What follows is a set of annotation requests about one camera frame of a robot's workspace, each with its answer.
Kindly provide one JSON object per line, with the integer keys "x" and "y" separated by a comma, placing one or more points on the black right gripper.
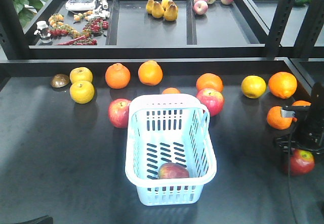
{"x": 303, "y": 140}

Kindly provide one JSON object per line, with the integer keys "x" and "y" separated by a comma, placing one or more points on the dark red apple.
{"x": 172, "y": 170}
{"x": 300, "y": 162}

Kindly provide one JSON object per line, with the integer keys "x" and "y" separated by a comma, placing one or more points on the dark red apple front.
{"x": 172, "y": 170}

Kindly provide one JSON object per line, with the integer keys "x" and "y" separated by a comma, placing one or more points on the light blue plastic basket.
{"x": 169, "y": 128}

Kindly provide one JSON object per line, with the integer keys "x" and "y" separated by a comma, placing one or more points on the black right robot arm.
{"x": 313, "y": 121}

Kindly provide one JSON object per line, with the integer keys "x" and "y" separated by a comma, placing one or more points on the small orange front right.
{"x": 301, "y": 104}

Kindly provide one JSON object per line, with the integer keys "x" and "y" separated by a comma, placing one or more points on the small orange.
{"x": 275, "y": 119}
{"x": 171, "y": 90}
{"x": 301, "y": 104}

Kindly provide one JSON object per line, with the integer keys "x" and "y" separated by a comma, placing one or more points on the small orange front left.
{"x": 275, "y": 119}

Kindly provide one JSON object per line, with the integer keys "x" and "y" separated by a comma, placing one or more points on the orange near right edge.
{"x": 282, "y": 84}

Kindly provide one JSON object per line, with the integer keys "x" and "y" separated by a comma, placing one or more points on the yellow orange fruit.
{"x": 253, "y": 86}

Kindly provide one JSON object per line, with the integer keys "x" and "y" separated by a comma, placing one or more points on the pink red apple centre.
{"x": 212, "y": 99}

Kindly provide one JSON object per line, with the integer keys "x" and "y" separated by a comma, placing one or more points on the pink red apple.
{"x": 212, "y": 99}
{"x": 118, "y": 113}

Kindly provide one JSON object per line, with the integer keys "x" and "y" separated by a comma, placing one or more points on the orange behind centre apple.
{"x": 209, "y": 80}

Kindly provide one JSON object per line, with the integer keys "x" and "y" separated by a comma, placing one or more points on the green avocado upper shelf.
{"x": 300, "y": 3}

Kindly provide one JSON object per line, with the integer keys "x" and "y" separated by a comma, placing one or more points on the black upper display shelf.
{"x": 235, "y": 30}

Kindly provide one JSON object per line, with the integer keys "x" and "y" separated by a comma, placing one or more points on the small orange middle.
{"x": 171, "y": 90}

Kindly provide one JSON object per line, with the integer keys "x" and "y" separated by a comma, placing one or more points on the pink apple upper front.
{"x": 200, "y": 7}

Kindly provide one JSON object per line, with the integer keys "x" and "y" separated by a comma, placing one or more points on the orange rear middle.
{"x": 150, "y": 73}

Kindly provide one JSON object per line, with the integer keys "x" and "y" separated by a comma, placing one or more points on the yellow brown pears cluster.
{"x": 166, "y": 9}

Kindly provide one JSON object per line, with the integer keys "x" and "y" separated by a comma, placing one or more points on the pink red apple far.
{"x": 118, "y": 113}

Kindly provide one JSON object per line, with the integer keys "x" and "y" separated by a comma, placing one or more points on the orange rear left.
{"x": 117, "y": 76}

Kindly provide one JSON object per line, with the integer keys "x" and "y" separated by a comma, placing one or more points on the yellow green apple front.
{"x": 82, "y": 91}

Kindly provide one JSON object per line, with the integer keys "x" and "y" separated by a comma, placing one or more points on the yellow green apple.
{"x": 81, "y": 73}
{"x": 82, "y": 91}

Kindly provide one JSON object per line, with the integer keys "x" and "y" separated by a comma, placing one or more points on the yellow green apple rear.
{"x": 81, "y": 73}

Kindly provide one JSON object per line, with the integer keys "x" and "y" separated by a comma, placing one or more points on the red chili pepper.
{"x": 70, "y": 42}

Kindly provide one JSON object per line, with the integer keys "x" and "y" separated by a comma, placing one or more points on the brown half shell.
{"x": 59, "y": 80}

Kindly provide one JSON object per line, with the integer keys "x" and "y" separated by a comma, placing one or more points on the white electronic device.
{"x": 80, "y": 5}

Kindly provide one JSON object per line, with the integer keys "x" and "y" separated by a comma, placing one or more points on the white capped small bottle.
{"x": 42, "y": 30}

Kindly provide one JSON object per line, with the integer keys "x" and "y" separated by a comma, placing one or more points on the black shelf upright post right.
{"x": 304, "y": 46}

